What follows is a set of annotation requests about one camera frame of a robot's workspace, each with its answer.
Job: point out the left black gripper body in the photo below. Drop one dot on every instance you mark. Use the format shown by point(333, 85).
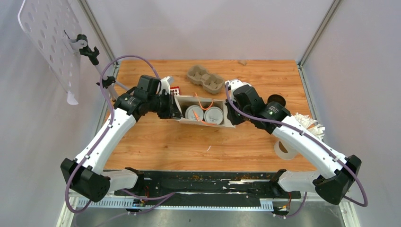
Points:
point(165, 103)

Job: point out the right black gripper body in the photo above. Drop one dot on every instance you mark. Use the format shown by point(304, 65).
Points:
point(235, 117)

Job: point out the white plastic cup lid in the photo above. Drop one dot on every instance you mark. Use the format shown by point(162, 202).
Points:
point(194, 113)

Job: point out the white paper bakery bag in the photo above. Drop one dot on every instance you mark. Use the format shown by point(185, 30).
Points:
point(205, 103)

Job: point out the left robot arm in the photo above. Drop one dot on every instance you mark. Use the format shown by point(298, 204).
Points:
point(85, 173)

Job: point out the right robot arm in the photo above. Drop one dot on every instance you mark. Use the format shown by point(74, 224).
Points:
point(335, 177)

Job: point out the red toy block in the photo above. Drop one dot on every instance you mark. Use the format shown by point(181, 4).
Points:
point(175, 91)

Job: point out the cardboard cup carrier tray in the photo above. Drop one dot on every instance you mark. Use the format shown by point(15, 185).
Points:
point(210, 82)

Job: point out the white straw holder cup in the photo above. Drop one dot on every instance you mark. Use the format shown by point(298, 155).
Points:
point(284, 151)

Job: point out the tripod stand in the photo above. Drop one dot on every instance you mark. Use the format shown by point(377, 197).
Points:
point(80, 47)

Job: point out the wrapped white straws bundle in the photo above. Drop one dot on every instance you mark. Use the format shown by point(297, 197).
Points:
point(311, 125)

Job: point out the perforated white panel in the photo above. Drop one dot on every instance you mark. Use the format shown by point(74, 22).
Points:
point(53, 28)

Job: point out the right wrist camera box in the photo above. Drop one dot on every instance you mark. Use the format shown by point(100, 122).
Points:
point(232, 85)

